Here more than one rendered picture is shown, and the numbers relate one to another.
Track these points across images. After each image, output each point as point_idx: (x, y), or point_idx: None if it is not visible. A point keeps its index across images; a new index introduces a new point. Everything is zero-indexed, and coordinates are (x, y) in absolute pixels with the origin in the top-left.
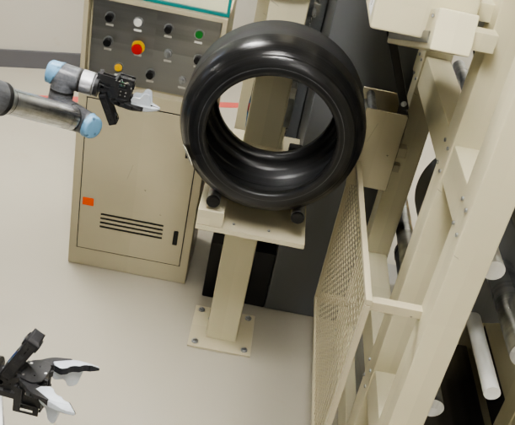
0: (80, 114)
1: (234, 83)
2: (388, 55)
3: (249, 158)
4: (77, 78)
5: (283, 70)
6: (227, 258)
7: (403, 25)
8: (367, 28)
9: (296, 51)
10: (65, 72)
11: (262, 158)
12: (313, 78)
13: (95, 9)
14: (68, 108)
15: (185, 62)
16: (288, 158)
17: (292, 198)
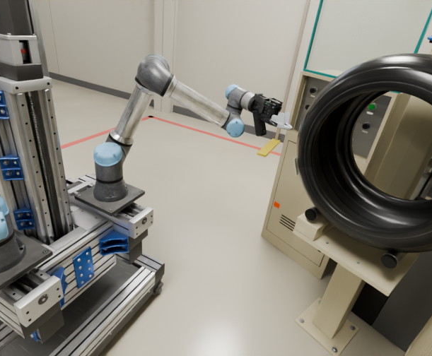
0: (228, 116)
1: (346, 97)
2: None
3: (367, 195)
4: (241, 96)
5: (405, 84)
6: (339, 274)
7: None
8: None
9: (430, 64)
10: (235, 91)
11: (380, 198)
12: None
13: (306, 85)
14: (219, 109)
15: (356, 127)
16: (407, 205)
17: (384, 237)
